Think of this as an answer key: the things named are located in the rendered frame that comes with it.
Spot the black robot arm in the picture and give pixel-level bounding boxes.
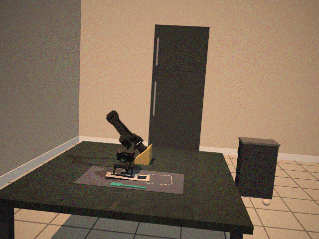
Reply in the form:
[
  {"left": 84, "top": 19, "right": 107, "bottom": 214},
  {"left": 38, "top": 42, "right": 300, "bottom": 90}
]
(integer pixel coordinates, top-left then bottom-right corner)
[{"left": 106, "top": 110, "right": 147, "bottom": 160}]

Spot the cream square tile with dark square center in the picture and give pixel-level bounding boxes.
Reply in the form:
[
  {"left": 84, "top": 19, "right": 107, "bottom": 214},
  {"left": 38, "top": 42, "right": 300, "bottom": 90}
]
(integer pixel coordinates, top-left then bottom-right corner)
[{"left": 134, "top": 174, "right": 150, "bottom": 181}]

